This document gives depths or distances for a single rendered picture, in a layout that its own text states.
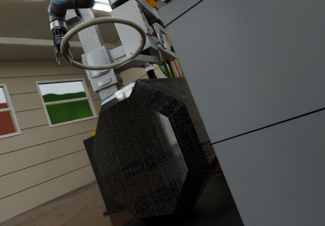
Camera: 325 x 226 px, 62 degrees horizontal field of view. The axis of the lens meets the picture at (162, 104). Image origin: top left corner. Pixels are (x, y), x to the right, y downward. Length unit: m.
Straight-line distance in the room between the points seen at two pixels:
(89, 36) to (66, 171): 5.86
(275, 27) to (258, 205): 0.44
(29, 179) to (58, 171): 0.78
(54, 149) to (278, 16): 7.89
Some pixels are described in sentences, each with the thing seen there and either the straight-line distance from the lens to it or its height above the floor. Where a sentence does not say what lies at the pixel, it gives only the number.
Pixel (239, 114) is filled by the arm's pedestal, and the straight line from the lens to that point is 0.72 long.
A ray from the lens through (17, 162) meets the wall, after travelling 7.84.
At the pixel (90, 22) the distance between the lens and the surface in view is 1.44.
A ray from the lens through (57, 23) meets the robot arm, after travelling 1.69.
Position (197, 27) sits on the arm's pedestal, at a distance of 0.77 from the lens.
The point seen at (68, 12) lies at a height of 1.99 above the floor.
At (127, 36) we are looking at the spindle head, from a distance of 2.22.
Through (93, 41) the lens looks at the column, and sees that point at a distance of 2.94.
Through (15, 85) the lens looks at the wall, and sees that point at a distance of 8.49.
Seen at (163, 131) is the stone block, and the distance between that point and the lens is 1.46.
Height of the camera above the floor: 0.49
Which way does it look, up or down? 6 degrees up
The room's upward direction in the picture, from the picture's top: 21 degrees counter-clockwise
